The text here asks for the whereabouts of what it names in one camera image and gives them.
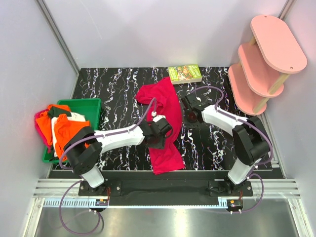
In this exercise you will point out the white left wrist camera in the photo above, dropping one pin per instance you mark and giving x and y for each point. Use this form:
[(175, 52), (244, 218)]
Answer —
[(156, 118)]

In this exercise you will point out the pink three tier shelf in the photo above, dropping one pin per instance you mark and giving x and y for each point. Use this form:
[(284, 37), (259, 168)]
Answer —
[(265, 63)]

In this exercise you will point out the orange t shirt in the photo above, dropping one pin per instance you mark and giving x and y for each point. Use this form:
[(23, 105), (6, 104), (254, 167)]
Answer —
[(65, 129)]

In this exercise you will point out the aluminium frame rail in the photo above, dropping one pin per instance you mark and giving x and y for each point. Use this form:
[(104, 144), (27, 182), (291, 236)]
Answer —
[(57, 34)]

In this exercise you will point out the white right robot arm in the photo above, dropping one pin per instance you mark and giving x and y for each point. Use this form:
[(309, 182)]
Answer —
[(251, 142)]

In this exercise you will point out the dark green t shirt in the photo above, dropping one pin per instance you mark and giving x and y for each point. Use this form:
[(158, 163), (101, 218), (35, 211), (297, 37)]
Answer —
[(55, 112)]

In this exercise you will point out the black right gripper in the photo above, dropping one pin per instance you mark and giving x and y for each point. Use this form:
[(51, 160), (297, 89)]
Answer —
[(187, 124)]

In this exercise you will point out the green plastic bin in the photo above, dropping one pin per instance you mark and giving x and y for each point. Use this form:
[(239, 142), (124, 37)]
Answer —
[(90, 108)]

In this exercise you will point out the pink t shirt in bin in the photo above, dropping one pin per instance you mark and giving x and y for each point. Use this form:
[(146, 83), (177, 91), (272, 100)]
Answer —
[(43, 128)]

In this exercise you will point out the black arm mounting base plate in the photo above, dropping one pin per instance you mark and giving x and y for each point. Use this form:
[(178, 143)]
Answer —
[(212, 183)]

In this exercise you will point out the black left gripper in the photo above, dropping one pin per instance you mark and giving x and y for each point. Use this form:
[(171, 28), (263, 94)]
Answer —
[(160, 145)]

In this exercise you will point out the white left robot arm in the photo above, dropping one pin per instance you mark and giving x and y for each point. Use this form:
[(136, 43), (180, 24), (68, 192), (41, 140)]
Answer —
[(84, 149)]

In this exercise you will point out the green paperback book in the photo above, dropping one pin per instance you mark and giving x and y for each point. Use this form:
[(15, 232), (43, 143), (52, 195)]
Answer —
[(184, 74)]

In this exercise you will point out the crimson red t shirt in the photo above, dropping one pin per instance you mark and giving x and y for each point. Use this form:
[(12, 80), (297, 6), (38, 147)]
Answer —
[(162, 98)]

